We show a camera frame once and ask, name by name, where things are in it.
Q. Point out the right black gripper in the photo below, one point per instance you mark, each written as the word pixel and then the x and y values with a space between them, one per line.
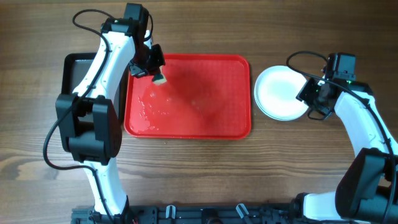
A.
pixel 308 96

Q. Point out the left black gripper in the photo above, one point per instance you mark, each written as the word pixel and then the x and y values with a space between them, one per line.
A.
pixel 158 62

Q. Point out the green yellow sponge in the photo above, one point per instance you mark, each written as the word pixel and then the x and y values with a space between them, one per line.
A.
pixel 159 79

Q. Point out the light blue plate front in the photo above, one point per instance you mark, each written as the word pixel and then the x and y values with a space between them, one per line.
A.
pixel 279 105

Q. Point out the white plate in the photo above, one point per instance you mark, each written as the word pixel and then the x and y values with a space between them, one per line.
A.
pixel 280 78

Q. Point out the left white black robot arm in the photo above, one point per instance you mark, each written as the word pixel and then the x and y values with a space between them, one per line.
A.
pixel 87 120

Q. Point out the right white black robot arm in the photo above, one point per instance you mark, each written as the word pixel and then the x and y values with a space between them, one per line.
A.
pixel 368 190

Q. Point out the red plastic tray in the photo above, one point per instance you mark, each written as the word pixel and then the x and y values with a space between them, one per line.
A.
pixel 206 96

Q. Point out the black water tray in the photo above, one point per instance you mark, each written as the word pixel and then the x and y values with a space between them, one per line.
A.
pixel 76 66

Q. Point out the black mounting rail base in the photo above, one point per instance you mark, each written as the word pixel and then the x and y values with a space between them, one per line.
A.
pixel 277 213

